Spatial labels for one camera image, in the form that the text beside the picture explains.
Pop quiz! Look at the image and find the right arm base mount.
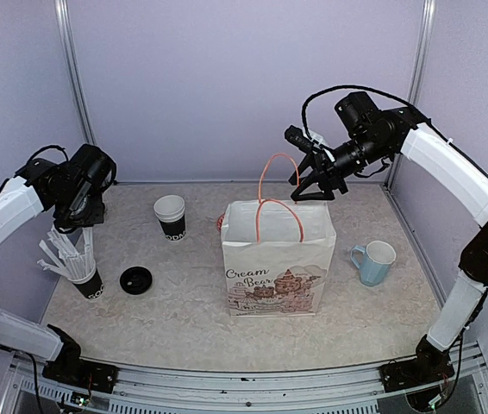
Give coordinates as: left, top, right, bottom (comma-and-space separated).
379, 336, 454, 392

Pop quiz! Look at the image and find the light blue ceramic mug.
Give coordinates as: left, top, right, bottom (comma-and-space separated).
350, 241, 397, 287

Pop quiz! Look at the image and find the cup holding wrapped straws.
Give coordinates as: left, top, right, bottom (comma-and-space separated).
38, 227, 103, 300

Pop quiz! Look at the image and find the aluminium post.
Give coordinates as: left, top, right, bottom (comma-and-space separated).
54, 0, 97, 145
385, 0, 436, 193

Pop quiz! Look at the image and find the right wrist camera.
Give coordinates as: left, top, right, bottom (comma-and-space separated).
284, 125, 328, 154

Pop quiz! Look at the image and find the right rear aluminium post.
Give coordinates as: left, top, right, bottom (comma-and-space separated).
385, 0, 436, 193

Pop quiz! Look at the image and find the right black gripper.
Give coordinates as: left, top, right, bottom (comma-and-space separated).
291, 129, 392, 199

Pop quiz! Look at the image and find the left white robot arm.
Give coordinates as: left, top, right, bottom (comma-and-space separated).
0, 144, 116, 384

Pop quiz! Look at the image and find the left rear aluminium post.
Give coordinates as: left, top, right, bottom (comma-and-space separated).
54, 0, 97, 145

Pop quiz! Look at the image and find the aluminium front frame rail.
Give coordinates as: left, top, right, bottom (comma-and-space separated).
0, 343, 488, 413

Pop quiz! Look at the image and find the red patterned white bowl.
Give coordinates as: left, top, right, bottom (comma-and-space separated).
216, 215, 224, 233

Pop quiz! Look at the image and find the stack of black cup lids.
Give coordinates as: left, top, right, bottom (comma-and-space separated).
119, 267, 153, 296

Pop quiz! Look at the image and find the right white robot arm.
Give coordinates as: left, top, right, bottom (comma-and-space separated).
285, 100, 488, 353

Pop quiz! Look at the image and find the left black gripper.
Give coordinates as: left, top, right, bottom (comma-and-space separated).
54, 185, 103, 229

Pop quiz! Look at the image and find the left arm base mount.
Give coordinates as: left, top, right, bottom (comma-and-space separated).
42, 325, 119, 394

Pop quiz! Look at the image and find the white paper takeout bag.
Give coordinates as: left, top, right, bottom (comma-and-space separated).
220, 153, 338, 319

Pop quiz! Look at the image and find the stack of black paper cups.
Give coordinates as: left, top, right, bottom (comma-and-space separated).
153, 195, 186, 242

